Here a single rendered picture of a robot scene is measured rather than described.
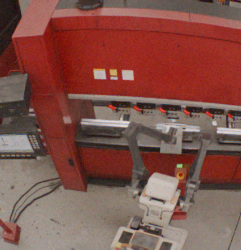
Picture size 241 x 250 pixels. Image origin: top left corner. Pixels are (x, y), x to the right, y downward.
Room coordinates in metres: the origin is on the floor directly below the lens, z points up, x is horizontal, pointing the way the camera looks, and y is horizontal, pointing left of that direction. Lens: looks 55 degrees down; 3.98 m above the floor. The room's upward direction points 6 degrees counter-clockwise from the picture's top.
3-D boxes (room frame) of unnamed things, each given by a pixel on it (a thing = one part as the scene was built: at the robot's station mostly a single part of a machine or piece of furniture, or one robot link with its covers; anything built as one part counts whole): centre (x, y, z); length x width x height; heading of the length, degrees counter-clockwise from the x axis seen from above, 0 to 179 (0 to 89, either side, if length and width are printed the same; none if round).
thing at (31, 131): (1.76, 0.83, 1.42); 0.45 x 0.12 x 0.36; 86
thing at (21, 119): (2.03, 0.88, 1.17); 0.40 x 0.24 x 0.07; 78
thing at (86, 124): (2.14, 0.09, 0.92); 0.50 x 0.06 x 0.10; 78
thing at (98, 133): (2.09, 0.15, 0.89); 0.30 x 0.05 x 0.03; 78
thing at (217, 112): (1.94, -0.81, 1.26); 0.15 x 0.09 x 0.17; 78
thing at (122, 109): (2.11, -0.03, 1.26); 0.15 x 0.09 x 0.17; 78
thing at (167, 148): (1.88, -0.41, 1.00); 0.26 x 0.18 x 0.01; 168
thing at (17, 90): (1.85, 0.87, 1.53); 0.51 x 0.25 x 0.85; 86
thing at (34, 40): (2.40, 0.47, 1.15); 0.85 x 0.25 x 2.30; 168
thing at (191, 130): (2.01, -0.50, 0.92); 0.39 x 0.06 x 0.10; 78
